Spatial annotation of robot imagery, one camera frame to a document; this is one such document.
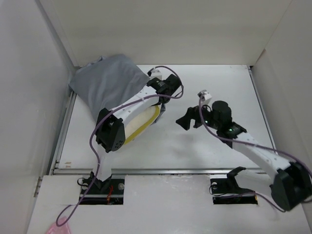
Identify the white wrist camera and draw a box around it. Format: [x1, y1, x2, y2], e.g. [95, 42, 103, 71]
[147, 68, 162, 80]
[197, 90, 212, 105]

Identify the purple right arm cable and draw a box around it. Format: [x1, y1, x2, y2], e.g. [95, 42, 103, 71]
[198, 96, 312, 213]

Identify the cream and yellow pillow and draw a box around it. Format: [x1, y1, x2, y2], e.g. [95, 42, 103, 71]
[124, 105, 161, 145]

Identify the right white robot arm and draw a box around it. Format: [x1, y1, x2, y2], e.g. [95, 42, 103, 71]
[176, 100, 312, 211]

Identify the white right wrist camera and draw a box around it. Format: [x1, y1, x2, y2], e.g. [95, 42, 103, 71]
[197, 90, 212, 105]

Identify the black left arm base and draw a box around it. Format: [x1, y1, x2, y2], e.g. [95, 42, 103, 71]
[77, 172, 125, 205]

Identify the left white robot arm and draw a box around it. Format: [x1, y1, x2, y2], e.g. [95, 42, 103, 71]
[90, 72, 183, 153]

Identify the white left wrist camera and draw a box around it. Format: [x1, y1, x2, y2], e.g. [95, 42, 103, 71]
[147, 68, 162, 80]

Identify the grey pillowcase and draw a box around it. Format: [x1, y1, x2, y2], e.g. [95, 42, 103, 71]
[68, 54, 167, 125]

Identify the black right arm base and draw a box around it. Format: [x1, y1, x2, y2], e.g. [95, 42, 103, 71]
[209, 167, 258, 205]

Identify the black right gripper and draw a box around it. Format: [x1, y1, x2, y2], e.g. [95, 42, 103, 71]
[175, 101, 220, 130]

